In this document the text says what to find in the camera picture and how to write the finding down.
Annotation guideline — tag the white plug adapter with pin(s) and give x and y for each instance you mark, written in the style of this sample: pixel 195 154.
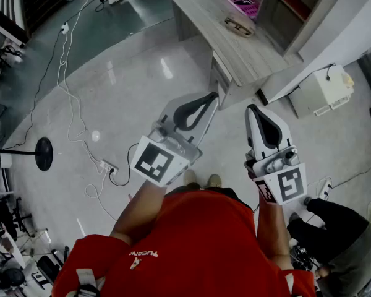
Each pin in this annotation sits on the white plug adapter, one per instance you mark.
pixel 65 28

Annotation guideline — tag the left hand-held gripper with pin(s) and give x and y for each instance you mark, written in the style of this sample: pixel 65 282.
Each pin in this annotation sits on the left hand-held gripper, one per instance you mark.
pixel 156 162

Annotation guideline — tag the grey and red shelf unit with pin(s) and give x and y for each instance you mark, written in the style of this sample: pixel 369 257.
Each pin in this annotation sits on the grey and red shelf unit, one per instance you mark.
pixel 327 26

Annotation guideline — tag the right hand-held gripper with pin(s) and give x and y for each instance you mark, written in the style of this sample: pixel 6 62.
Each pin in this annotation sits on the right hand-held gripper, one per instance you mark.
pixel 292 181

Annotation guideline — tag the beige round object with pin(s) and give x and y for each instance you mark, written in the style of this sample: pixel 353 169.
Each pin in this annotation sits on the beige round object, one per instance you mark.
pixel 245 18

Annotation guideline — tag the person's red shirt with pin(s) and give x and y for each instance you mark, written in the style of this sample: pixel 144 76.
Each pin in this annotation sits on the person's red shirt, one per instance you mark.
pixel 198 246

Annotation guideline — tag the pink book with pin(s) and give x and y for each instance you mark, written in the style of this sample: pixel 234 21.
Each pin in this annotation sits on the pink book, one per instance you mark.
pixel 242 3

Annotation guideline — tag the grey wooden desk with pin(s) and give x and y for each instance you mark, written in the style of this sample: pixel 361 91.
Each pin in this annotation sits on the grey wooden desk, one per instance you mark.
pixel 216 36

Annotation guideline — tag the person's right forearm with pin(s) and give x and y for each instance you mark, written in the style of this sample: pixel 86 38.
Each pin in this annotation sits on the person's right forearm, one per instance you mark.
pixel 272 227

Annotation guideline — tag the white power strip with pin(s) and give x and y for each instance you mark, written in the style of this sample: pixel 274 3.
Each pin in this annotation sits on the white power strip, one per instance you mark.
pixel 324 187
pixel 108 166

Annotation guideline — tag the black office chair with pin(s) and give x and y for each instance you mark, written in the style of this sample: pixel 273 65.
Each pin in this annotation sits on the black office chair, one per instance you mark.
pixel 9 215

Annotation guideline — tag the black fan stand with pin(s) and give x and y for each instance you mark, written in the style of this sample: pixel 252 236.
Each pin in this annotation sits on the black fan stand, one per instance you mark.
pixel 44 153

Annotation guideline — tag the person's left shoe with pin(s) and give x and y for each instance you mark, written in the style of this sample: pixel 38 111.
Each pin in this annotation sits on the person's left shoe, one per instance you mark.
pixel 190 178

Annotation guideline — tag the dark wooden cabinet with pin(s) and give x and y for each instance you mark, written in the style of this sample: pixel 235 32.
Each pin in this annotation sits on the dark wooden cabinet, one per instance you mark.
pixel 46 2

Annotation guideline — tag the person's shoe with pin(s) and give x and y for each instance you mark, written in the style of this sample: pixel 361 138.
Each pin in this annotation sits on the person's shoe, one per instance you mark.
pixel 190 178
pixel 214 181

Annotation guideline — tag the white box appliance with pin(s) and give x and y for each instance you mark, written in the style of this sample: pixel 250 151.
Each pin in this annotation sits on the white box appliance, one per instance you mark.
pixel 318 94

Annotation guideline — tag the person's right shoe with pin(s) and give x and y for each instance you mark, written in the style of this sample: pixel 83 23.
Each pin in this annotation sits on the person's right shoe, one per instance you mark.
pixel 214 181

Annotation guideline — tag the person's left forearm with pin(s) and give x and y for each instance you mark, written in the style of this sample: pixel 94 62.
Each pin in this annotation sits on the person's left forearm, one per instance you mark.
pixel 139 209

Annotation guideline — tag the person's black shorts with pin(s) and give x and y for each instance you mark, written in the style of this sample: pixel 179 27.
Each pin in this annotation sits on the person's black shorts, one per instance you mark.
pixel 235 195

